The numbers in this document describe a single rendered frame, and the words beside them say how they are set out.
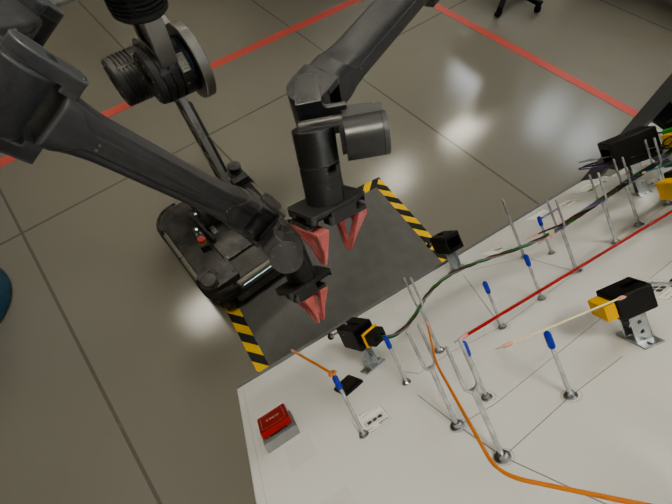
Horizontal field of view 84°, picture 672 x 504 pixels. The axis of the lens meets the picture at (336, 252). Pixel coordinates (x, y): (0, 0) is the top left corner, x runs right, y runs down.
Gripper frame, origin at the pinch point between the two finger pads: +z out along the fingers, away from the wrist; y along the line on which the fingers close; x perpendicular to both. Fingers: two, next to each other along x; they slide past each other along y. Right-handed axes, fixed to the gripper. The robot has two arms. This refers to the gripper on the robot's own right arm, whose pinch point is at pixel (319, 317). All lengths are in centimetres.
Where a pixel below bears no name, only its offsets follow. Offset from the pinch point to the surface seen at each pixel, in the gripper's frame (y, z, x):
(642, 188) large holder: 73, 3, -33
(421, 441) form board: -8.9, 4.2, -33.5
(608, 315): 13.2, -3.4, -46.6
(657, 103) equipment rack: 96, -11, -30
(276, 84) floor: 130, -74, 196
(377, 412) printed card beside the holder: -7.9, 5.7, -23.6
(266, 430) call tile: -21.0, 4.2, -12.2
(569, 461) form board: -3.8, 1.7, -48.6
